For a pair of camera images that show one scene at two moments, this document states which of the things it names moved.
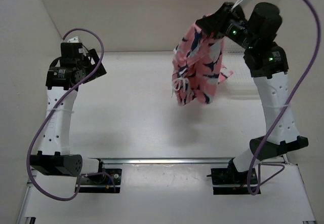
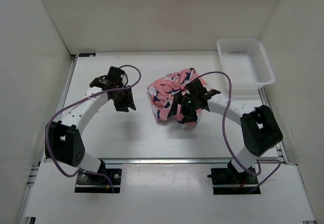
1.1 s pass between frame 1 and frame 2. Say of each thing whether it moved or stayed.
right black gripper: moved
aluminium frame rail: stayed
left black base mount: stayed
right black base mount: stayed
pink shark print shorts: moved
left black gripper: moved
